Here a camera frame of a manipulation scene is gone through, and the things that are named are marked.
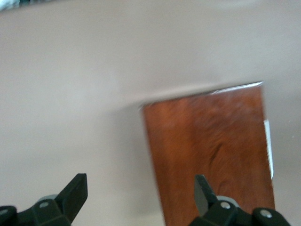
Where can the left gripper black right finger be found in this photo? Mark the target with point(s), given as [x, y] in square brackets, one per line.
[225, 214]

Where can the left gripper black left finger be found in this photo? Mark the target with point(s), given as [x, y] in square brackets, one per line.
[54, 212]

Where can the dark wooden cabinet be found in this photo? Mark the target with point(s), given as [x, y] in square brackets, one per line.
[207, 153]

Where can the brown table cover sheet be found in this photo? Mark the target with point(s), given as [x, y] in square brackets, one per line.
[70, 94]

